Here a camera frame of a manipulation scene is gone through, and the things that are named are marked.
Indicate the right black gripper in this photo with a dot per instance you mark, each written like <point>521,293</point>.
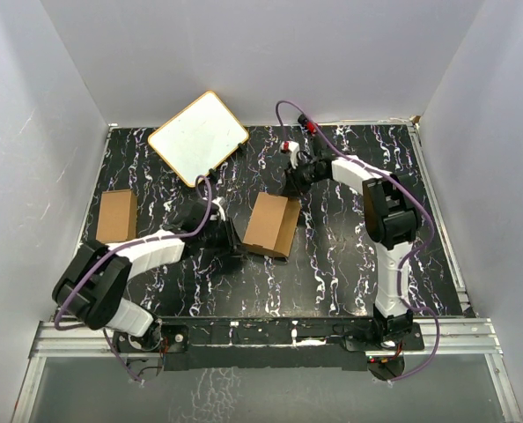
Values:
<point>295,182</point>

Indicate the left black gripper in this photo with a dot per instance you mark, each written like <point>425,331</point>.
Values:
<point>232,241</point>

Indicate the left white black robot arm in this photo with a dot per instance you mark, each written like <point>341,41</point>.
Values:
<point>93,285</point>

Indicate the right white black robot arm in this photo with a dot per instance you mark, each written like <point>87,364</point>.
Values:
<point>391,221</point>

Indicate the folded brown cardboard box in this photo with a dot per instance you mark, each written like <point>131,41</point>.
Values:
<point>117,216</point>

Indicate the red and black knob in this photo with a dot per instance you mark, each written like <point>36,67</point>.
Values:
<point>308,125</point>

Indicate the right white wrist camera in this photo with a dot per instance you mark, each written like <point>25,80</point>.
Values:
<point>291,149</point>

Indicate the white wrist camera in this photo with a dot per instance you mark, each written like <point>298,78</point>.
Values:
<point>218,209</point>
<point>291,149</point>

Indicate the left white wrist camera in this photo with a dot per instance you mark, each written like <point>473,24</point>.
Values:
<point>218,209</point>

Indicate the white board with wooden frame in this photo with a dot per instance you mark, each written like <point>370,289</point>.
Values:
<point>199,138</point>

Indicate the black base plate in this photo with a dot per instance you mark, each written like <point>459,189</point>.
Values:
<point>181,344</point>

